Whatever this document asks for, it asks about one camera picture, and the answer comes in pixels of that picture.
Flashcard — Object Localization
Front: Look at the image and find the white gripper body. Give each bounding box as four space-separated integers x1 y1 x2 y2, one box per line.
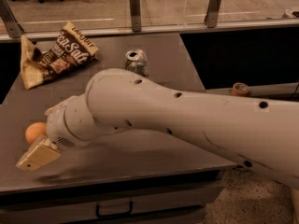
46 96 89 149

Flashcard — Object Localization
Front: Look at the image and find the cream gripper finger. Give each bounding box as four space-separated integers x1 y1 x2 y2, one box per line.
44 105 60 116
16 135 61 171

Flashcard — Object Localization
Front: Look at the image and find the orange fruit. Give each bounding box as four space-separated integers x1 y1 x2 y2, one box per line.
25 122 46 145

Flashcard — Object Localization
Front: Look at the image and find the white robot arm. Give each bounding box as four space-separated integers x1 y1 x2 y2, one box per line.
17 68 299 189

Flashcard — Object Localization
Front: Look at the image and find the sea salt chip bag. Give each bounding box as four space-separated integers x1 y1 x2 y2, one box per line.
21 21 98 90

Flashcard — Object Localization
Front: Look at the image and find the grey cabinet with drawer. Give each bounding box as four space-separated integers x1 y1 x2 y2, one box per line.
0 34 232 224

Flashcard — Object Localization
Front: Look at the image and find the crumpled silver soda can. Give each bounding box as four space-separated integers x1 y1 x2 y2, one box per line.
125 49 147 77

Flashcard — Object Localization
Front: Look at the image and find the orange tape roll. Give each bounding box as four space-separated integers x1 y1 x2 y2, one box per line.
232 82 250 97

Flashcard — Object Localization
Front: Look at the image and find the metal railing post left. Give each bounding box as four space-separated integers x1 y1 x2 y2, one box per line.
0 0 23 38

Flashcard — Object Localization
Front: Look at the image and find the metal railing post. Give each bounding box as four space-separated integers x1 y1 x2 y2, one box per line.
204 0 221 28
129 0 142 32
0 0 23 38

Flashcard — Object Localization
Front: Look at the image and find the black drawer handle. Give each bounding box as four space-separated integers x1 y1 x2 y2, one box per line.
95 201 133 220

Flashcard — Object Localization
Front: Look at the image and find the metal railing post middle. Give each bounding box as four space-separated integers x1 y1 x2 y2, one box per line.
129 0 142 32

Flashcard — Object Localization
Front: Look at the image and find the metal railing post right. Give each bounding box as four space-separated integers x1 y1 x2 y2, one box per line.
204 0 221 28

